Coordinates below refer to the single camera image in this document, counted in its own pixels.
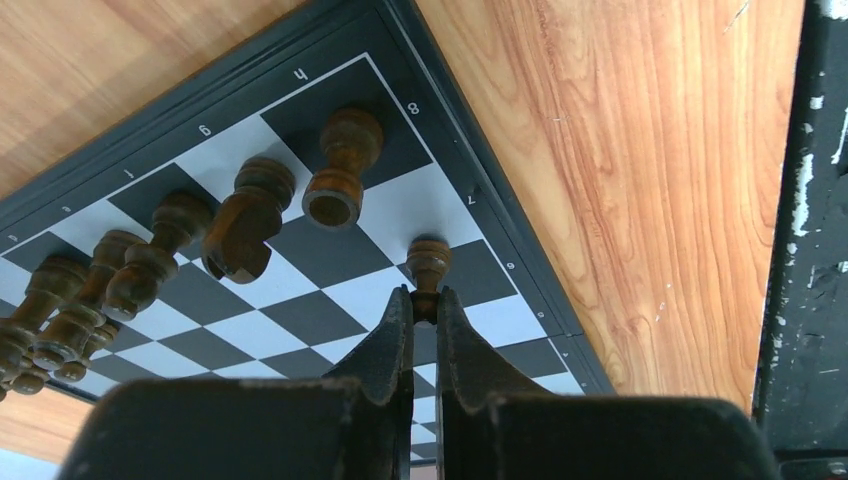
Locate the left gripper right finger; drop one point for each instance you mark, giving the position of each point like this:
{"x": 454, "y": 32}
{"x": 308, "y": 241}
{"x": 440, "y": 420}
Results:
{"x": 497, "y": 423}

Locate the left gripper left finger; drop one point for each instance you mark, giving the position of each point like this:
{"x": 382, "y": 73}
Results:
{"x": 354, "y": 422}

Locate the dark pawn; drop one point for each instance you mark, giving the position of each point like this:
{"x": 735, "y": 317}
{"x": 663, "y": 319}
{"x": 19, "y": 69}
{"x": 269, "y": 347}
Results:
{"x": 428, "y": 261}

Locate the black silver chess board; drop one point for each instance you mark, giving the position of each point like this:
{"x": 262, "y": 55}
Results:
{"x": 65, "y": 232}

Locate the dark chess knight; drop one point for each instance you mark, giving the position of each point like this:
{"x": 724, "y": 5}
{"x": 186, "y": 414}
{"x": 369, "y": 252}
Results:
{"x": 235, "y": 245}

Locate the dark chess bishop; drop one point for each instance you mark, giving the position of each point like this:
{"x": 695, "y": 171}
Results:
{"x": 178, "y": 221}

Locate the dark chess rook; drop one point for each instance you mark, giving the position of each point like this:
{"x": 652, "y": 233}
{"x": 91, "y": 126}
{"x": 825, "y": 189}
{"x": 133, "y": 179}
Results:
{"x": 351, "y": 141}

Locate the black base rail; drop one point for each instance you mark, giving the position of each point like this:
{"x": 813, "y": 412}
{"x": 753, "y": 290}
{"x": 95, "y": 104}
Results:
{"x": 800, "y": 395}

